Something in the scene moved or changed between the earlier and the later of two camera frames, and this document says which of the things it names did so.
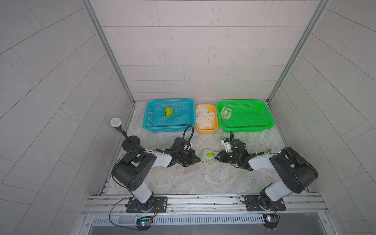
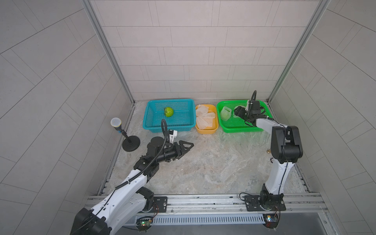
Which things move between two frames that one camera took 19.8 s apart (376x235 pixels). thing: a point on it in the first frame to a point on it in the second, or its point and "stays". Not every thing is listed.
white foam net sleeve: x=225 y=113 stays
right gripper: x=223 y=154 to x=241 y=111
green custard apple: x=225 y=113 stays
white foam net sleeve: x=207 y=156 to x=235 y=115
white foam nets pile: x=203 y=116 stays
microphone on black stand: x=129 y=143 stays
